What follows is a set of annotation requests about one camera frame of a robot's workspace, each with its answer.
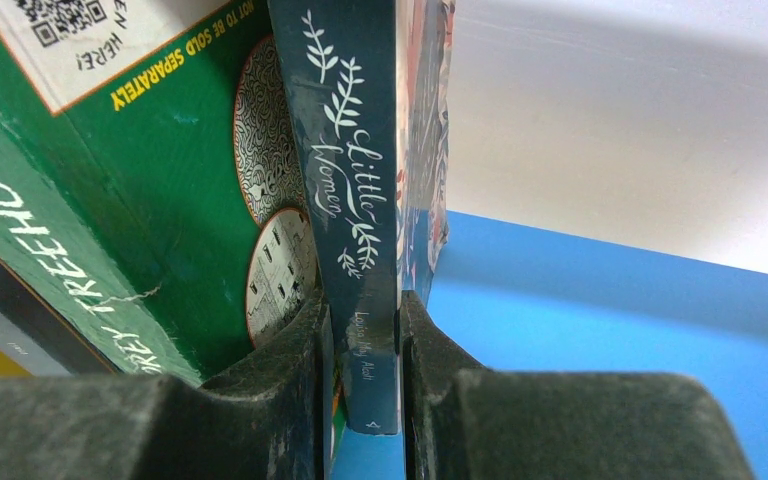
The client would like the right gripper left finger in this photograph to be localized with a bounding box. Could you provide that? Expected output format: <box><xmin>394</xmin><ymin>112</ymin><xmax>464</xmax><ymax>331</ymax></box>
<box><xmin>0</xmin><ymin>292</ymin><xmax>334</xmax><ymax>479</ymax></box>

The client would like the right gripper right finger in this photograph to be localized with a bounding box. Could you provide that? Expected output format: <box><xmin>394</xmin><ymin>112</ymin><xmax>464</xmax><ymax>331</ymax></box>
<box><xmin>399</xmin><ymin>291</ymin><xmax>753</xmax><ymax>479</ymax></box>

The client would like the green Treehouse book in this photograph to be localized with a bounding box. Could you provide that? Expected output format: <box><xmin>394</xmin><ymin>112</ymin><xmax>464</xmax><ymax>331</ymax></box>
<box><xmin>0</xmin><ymin>1</ymin><xmax>320</xmax><ymax>388</ymax></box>

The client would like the Little Women floral book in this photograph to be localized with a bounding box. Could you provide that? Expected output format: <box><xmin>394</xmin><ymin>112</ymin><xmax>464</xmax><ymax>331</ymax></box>
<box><xmin>269</xmin><ymin>1</ymin><xmax>455</xmax><ymax>435</ymax></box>

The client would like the colourful wooden bookshelf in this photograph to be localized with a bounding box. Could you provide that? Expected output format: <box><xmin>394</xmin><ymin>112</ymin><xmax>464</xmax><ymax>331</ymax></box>
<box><xmin>0</xmin><ymin>210</ymin><xmax>768</xmax><ymax>480</ymax></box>

